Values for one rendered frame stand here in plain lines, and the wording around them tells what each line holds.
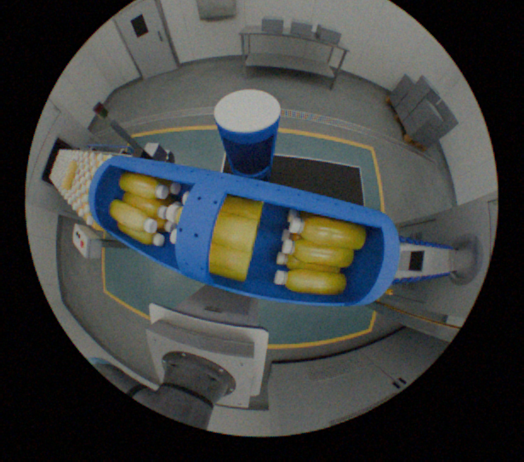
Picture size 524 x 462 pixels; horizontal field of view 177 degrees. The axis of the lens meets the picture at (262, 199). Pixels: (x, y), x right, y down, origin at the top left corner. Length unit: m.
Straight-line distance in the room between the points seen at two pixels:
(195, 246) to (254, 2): 3.41
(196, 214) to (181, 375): 0.35
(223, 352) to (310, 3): 3.69
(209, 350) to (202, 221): 0.28
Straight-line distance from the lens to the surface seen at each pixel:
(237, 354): 0.38
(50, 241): 4.98
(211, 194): 0.29
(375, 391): 1.88
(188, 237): 0.28
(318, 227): 0.37
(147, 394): 0.38
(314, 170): 1.59
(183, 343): 0.40
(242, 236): 0.29
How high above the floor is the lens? 1.49
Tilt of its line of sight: 75 degrees down
